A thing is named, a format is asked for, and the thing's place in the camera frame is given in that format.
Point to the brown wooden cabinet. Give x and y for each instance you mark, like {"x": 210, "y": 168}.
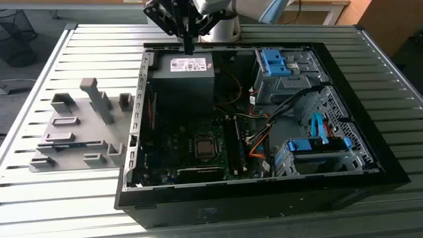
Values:
{"x": 389, "y": 24}

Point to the hard disk in blue carrier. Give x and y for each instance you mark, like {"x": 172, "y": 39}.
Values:
{"x": 302, "y": 145}

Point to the low metal disk bay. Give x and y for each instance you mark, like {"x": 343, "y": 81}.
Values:
{"x": 329, "y": 160}

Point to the grey parts rack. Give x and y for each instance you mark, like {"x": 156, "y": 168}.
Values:
{"x": 85, "y": 121}

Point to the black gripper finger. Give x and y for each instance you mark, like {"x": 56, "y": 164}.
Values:
{"x": 158, "y": 19}
{"x": 201, "y": 26}

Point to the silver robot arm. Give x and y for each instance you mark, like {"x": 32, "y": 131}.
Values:
{"x": 224, "y": 29}

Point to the dark green motherboard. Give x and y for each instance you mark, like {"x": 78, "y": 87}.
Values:
{"x": 174, "y": 151}

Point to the silver CPU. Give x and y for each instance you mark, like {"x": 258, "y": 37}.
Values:
{"x": 204, "y": 148}

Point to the blue drive carrier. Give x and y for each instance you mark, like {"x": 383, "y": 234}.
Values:
{"x": 273, "y": 65}

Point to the grey power supply unit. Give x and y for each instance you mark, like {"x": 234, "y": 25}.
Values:
{"x": 184, "y": 84}

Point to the black graphics card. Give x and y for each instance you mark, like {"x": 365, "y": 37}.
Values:
{"x": 197, "y": 174}

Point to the black open PC case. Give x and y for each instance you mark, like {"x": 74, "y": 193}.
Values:
{"x": 230, "y": 205}

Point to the white desk wooden top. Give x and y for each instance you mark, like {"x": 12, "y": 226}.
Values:
{"x": 316, "y": 5}

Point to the tall metal drive cage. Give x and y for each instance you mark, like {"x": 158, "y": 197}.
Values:
{"x": 284, "y": 86}

